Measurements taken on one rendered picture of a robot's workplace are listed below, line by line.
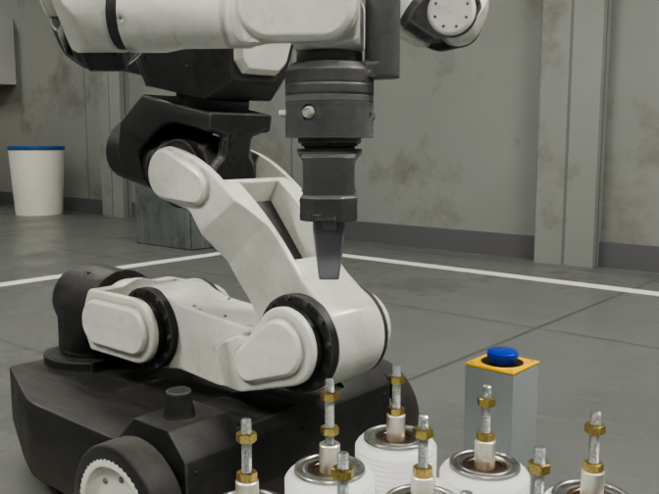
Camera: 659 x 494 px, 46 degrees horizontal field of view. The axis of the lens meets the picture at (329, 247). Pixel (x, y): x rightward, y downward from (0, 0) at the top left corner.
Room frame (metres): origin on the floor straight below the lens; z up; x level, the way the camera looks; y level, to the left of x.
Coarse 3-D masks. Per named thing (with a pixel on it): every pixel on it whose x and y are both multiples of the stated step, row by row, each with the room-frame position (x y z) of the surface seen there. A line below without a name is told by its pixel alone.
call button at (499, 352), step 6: (492, 348) 0.97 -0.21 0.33; (498, 348) 0.97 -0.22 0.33; (504, 348) 0.97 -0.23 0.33; (510, 348) 0.97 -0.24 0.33; (486, 354) 0.97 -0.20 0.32; (492, 354) 0.95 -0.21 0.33; (498, 354) 0.95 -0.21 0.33; (504, 354) 0.95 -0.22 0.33; (510, 354) 0.95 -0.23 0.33; (516, 354) 0.95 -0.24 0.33; (492, 360) 0.96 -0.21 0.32; (498, 360) 0.95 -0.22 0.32; (504, 360) 0.94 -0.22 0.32; (510, 360) 0.95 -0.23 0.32
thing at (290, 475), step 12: (288, 480) 0.76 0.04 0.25; (300, 480) 0.75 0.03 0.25; (360, 480) 0.75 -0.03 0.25; (372, 480) 0.76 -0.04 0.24; (288, 492) 0.75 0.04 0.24; (300, 492) 0.74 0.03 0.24; (312, 492) 0.73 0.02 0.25; (324, 492) 0.73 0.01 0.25; (348, 492) 0.73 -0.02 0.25; (360, 492) 0.74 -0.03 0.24; (372, 492) 0.76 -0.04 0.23
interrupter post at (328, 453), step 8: (320, 448) 0.77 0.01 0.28; (328, 448) 0.76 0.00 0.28; (336, 448) 0.77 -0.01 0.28; (320, 456) 0.77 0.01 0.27; (328, 456) 0.76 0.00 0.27; (336, 456) 0.77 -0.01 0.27; (320, 464) 0.77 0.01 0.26; (328, 464) 0.76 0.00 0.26; (336, 464) 0.77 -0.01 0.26; (328, 472) 0.76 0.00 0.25
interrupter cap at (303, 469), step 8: (312, 456) 0.80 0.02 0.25; (296, 464) 0.78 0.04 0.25; (304, 464) 0.79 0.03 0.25; (312, 464) 0.79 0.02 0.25; (352, 464) 0.78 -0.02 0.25; (360, 464) 0.78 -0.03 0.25; (296, 472) 0.76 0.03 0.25; (304, 472) 0.76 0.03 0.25; (312, 472) 0.76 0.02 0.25; (320, 472) 0.77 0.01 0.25; (360, 472) 0.76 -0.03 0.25; (304, 480) 0.75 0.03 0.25; (312, 480) 0.74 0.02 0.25; (320, 480) 0.74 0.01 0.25; (328, 480) 0.74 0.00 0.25; (352, 480) 0.75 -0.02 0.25
